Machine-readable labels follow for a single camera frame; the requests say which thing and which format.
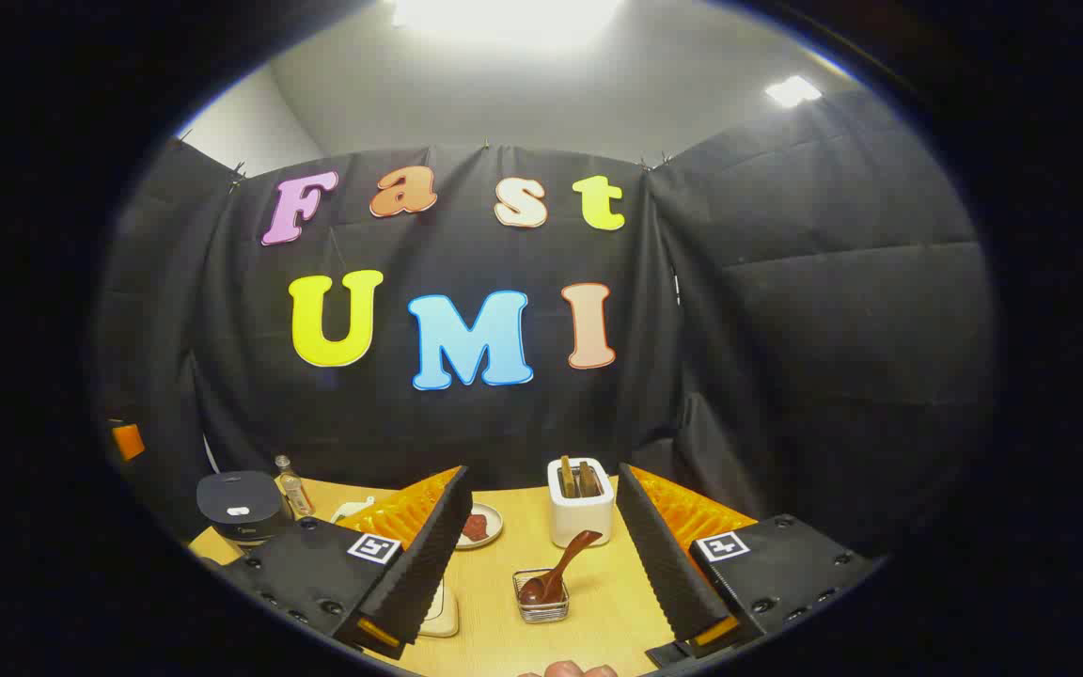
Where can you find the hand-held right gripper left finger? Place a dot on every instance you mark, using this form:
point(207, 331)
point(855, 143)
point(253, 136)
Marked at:
point(424, 555)

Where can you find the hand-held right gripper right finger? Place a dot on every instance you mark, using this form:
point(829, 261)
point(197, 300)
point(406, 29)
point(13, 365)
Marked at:
point(659, 555)

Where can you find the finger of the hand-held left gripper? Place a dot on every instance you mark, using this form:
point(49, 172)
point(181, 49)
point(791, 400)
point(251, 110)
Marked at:
point(128, 442)

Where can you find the cream rice tray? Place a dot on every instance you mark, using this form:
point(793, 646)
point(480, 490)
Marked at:
point(443, 616)

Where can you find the dark wooden spoon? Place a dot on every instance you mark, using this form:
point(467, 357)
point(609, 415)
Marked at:
point(546, 583)

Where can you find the cream and navy rice cooker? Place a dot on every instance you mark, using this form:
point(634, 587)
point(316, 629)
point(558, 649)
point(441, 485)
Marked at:
point(241, 503)

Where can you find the clear square chopstick holder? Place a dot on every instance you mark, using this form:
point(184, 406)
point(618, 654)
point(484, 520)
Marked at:
point(541, 611)

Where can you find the red meat piece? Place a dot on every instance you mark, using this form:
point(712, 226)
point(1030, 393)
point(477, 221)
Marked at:
point(469, 529)
point(482, 524)

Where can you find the round white plate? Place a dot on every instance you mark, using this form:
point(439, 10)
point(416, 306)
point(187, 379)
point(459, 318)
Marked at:
point(490, 531)

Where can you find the white toaster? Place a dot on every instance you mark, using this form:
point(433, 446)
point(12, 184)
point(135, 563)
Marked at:
point(581, 522)

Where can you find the white divided dish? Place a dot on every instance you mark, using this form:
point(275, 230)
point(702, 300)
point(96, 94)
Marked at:
point(352, 509)

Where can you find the brown bread slice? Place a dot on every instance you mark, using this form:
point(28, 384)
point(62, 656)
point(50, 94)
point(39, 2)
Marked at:
point(566, 477)
point(589, 480)

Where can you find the small clear bottle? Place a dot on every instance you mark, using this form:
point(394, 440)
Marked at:
point(294, 489)

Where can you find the black backdrop cloth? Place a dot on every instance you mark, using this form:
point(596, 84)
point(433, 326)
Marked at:
point(786, 329)

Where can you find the small ceiling light panel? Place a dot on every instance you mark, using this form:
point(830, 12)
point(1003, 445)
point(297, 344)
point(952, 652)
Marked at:
point(792, 91)

